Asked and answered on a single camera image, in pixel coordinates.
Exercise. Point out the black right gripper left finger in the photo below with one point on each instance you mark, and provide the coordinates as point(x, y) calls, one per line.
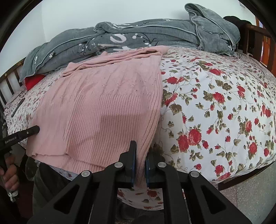
point(127, 174)

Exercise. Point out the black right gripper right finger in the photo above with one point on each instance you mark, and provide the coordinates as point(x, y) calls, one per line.
point(154, 165)

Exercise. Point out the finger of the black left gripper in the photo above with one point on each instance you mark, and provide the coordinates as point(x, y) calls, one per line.
point(17, 137)

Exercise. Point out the pink knit sweater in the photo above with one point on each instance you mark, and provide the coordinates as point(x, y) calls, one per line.
point(89, 116)

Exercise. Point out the person's left hand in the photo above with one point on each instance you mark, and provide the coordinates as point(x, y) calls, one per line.
point(9, 178)

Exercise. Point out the dark flat stick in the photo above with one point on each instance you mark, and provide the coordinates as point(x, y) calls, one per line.
point(17, 107)

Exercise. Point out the wooden bed headboard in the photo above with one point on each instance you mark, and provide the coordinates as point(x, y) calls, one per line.
point(10, 82)

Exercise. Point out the red cloth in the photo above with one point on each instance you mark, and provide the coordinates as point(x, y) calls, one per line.
point(31, 81)

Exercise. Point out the wooden bed footboard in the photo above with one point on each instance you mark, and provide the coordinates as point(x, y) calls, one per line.
point(257, 42)

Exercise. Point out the black garment on footboard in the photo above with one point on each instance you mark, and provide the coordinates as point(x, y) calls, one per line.
point(237, 21)

